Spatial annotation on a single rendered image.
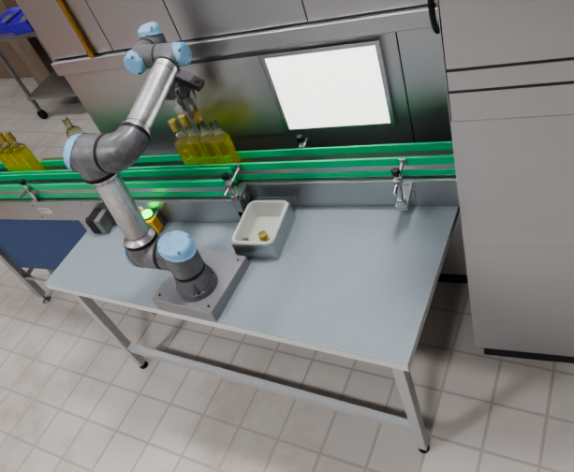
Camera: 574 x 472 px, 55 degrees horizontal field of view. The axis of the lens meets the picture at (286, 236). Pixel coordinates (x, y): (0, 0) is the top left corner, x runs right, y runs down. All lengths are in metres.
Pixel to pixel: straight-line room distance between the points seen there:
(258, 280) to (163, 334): 1.19
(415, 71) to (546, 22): 0.63
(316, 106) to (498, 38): 0.84
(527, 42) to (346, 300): 0.92
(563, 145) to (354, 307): 0.77
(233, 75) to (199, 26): 0.20
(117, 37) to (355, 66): 0.93
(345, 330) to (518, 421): 0.91
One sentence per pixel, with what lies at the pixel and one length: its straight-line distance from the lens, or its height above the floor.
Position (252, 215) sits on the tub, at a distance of 2.17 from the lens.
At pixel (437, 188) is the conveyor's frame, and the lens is 1.99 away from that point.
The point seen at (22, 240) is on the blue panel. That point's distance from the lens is 3.27.
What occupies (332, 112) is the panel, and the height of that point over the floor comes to 1.06.
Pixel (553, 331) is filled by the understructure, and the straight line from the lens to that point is 2.30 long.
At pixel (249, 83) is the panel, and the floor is 1.21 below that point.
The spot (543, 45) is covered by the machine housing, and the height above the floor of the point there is 1.44.
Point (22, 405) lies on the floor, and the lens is 3.36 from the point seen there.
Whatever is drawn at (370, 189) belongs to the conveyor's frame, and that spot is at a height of 0.84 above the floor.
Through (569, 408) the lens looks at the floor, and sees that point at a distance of 2.45.
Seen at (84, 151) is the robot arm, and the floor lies 1.44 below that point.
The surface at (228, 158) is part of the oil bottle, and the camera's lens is 2.19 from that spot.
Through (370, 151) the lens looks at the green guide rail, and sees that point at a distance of 2.05.
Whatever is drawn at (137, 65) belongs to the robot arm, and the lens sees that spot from 1.92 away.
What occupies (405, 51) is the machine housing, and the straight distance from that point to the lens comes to 1.93.
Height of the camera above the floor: 2.18
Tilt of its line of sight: 43 degrees down
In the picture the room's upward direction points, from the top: 23 degrees counter-clockwise
